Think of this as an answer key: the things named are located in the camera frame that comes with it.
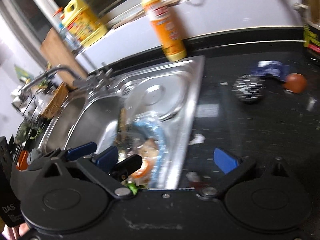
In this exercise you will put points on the orange dish soap bottle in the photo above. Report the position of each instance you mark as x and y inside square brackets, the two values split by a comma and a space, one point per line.
[160, 18]

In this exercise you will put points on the steel wool ball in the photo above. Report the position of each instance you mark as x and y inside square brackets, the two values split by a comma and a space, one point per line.
[248, 88]

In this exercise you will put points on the crinkled clear foil wrapper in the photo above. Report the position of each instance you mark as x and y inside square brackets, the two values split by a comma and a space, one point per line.
[122, 120]

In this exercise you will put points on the clear glass bowl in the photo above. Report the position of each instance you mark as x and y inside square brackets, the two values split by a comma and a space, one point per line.
[127, 143]

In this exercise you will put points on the clear plastic bag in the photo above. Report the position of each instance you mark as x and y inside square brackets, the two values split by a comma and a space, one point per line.
[149, 151]

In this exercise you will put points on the blue bin with plastic liner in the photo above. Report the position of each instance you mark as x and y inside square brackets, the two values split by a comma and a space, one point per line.
[142, 135]

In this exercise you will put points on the brown toy egg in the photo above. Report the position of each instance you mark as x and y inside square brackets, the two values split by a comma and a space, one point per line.
[295, 83]

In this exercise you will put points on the dish drying rack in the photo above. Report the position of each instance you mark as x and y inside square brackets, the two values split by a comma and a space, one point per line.
[31, 104]

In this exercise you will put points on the round sink lid cover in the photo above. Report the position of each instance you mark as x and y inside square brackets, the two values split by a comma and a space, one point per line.
[164, 94]

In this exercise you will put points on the thin drinking water tap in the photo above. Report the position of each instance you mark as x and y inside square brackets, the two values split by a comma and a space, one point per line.
[101, 76]

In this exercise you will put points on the orange carrot slice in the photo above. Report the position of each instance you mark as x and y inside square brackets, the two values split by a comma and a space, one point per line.
[143, 170]

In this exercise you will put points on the plastic water bottle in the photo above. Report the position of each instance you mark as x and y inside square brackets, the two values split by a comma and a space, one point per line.
[67, 37]

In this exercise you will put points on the stainless steel sink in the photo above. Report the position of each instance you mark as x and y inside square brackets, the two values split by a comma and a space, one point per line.
[88, 116]

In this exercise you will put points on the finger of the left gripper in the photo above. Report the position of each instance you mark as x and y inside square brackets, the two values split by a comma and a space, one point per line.
[122, 170]
[72, 154]

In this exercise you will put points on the blue cookie snack packet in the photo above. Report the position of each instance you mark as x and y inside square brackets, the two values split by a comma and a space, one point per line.
[271, 68]

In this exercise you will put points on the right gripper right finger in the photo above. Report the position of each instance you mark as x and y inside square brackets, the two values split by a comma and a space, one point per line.
[233, 168]

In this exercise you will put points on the person's left hand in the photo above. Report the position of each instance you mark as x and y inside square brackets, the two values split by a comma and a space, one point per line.
[15, 232]

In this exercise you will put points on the small green toy broccoli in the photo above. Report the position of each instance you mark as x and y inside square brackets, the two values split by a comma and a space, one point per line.
[133, 188]

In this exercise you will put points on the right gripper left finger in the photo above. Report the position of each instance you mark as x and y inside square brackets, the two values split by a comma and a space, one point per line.
[96, 168]

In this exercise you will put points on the white paper scrap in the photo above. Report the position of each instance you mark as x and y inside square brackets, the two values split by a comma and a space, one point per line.
[198, 139]

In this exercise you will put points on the wooden cutting board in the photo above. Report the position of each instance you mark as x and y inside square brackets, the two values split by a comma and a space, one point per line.
[55, 52]

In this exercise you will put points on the yellow detergent jug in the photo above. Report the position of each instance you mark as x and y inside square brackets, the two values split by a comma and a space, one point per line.
[81, 22]

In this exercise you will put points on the wicker basket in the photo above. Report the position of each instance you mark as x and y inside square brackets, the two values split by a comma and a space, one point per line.
[56, 102]

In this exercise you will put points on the large soy sauce bottle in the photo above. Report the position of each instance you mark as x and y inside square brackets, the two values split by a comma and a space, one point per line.
[311, 29]

